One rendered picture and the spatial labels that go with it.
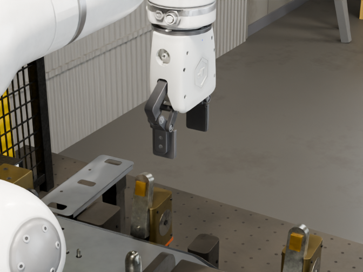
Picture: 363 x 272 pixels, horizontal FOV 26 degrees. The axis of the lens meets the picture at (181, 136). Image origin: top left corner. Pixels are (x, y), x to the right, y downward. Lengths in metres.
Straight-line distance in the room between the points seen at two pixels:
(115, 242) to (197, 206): 0.74
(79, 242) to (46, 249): 1.02
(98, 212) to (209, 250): 0.30
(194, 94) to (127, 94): 3.73
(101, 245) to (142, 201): 0.12
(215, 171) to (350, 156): 0.75
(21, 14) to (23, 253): 0.19
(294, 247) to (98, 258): 0.39
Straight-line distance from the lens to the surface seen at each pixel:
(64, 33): 0.71
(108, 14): 0.76
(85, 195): 1.82
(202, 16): 0.94
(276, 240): 2.21
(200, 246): 1.64
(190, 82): 0.97
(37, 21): 0.67
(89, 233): 1.68
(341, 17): 6.04
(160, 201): 1.69
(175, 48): 0.94
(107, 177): 1.89
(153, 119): 0.95
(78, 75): 4.28
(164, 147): 0.99
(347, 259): 2.16
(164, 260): 1.25
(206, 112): 1.06
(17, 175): 1.80
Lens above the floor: 1.89
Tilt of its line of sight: 25 degrees down
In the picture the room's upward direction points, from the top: straight up
